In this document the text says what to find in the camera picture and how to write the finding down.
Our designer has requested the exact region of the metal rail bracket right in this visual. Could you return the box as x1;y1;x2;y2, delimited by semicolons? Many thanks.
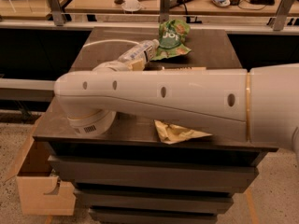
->
269;0;295;31

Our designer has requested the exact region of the metal rail bracket middle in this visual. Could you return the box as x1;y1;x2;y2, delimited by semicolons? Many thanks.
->
159;0;170;23

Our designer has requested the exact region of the grey drawer cabinet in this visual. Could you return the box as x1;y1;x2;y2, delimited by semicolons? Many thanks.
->
33;26;279;224

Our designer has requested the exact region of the blue plastic bottle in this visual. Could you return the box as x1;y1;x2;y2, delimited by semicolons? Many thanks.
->
118;39;160;63

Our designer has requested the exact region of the clear plastic lid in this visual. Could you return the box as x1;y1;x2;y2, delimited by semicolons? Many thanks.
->
121;0;143;13

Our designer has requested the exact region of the metal rail bracket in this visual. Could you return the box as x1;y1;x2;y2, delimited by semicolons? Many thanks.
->
47;0;66;26
269;0;295;31
159;0;170;23

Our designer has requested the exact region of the brown sea salt chip bag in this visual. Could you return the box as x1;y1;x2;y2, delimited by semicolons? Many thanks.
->
154;120;210;145

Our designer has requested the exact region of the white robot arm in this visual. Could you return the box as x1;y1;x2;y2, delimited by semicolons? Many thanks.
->
54;61;299;153

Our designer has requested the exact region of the green rice chip bag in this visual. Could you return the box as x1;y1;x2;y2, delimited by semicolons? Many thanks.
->
153;20;191;61

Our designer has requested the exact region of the open wooden drawer box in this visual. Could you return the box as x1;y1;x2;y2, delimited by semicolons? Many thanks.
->
6;119;76;216

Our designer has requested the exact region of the metal rail bracket left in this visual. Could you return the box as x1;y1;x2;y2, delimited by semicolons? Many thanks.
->
47;0;66;26

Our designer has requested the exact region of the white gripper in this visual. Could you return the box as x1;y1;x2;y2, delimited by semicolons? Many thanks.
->
93;59;145;71

